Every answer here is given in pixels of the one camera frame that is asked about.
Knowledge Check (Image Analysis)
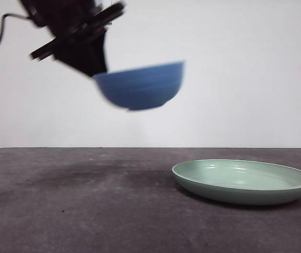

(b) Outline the blue bowl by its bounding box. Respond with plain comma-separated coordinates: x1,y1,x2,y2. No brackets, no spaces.
92,60,187,112

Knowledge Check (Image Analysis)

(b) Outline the green plate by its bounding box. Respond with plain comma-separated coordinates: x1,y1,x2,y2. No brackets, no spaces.
171,159,301,206

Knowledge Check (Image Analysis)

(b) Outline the black cable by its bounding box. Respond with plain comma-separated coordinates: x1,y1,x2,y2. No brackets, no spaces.
0,13,35,60

